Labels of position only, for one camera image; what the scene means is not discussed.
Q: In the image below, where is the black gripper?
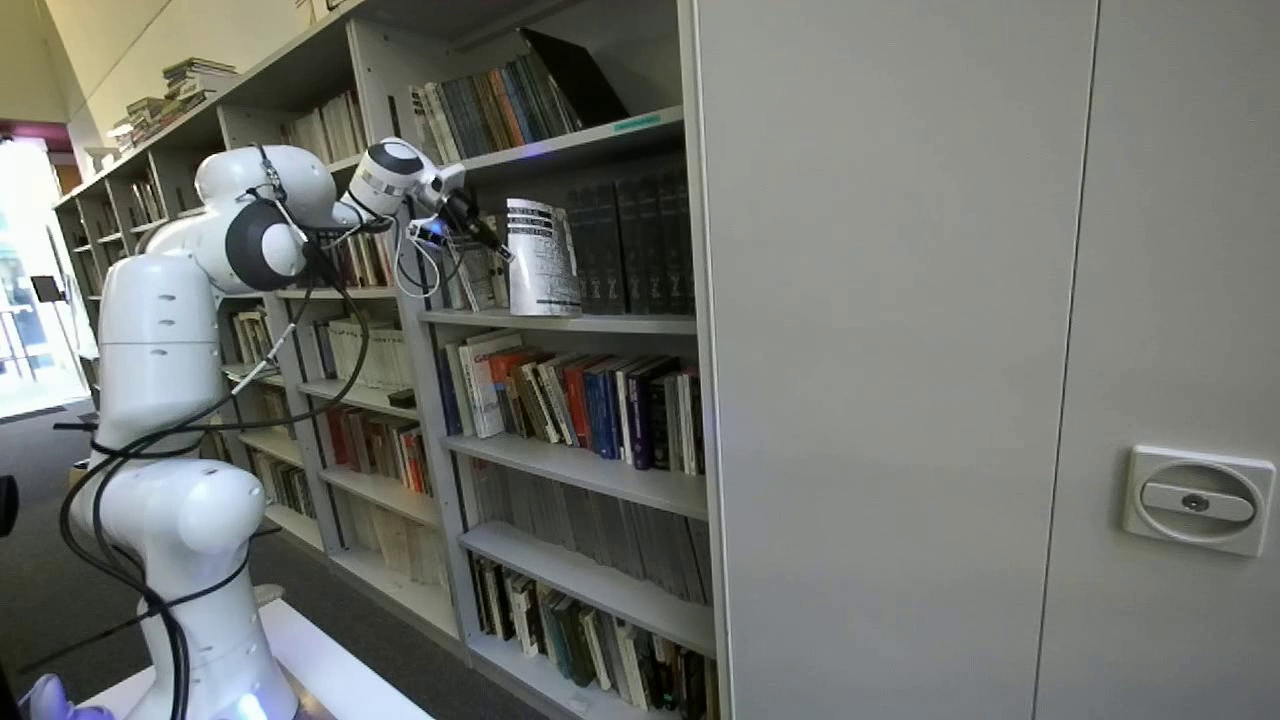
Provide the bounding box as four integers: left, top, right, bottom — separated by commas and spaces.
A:
424, 177, 503, 257

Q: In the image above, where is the white book with striped cover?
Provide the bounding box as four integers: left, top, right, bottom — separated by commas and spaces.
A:
501, 194, 589, 326

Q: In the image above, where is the stack of pale books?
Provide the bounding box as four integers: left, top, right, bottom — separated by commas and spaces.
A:
112, 51, 248, 143

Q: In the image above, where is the dark grey hardback volume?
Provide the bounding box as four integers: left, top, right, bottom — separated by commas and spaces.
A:
567, 186, 602, 315
654, 164, 702, 319
589, 177, 632, 315
618, 171, 666, 315

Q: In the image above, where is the grey metal bookcase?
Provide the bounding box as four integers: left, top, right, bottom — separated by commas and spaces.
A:
135, 102, 274, 443
49, 148, 167, 422
339, 0, 734, 720
212, 98, 469, 646

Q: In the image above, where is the white book blue lettering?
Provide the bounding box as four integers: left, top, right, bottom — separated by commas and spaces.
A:
458, 335, 512, 443

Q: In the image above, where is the black leaning book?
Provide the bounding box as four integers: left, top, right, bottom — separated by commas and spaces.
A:
517, 22, 632, 133

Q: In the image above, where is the slim red book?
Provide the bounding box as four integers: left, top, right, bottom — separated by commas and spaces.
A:
555, 361, 602, 452

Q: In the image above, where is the slim blue book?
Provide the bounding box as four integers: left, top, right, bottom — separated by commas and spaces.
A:
579, 366, 629, 463

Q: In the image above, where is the tall grey cabinet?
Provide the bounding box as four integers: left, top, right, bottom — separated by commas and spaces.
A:
678, 0, 1280, 720

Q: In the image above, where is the white table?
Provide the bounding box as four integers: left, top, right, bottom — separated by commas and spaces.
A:
74, 595, 435, 720

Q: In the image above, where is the black cable on robot arm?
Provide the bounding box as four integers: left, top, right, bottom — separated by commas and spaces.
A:
23, 142, 458, 720

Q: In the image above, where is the white cabinet lock handle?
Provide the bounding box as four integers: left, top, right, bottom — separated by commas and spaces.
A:
1115, 441, 1280, 565

